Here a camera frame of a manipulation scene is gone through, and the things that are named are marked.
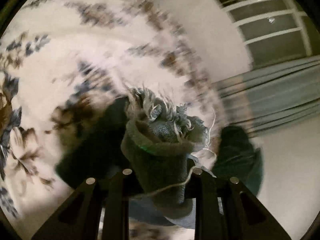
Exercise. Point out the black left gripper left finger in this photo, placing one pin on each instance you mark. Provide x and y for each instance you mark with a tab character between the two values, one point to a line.
79	216

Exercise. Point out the floral bed sheet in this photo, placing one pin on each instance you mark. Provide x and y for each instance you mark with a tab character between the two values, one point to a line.
63	63

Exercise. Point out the window with metal grille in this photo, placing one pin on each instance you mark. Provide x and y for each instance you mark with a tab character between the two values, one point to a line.
273	31

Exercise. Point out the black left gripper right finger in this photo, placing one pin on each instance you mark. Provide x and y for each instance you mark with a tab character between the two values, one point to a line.
226	209

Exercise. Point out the right grey-green curtain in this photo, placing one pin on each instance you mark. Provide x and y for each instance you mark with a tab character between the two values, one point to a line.
272	97

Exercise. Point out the light blue ripped denim shorts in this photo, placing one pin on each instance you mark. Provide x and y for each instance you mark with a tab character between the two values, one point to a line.
159	142

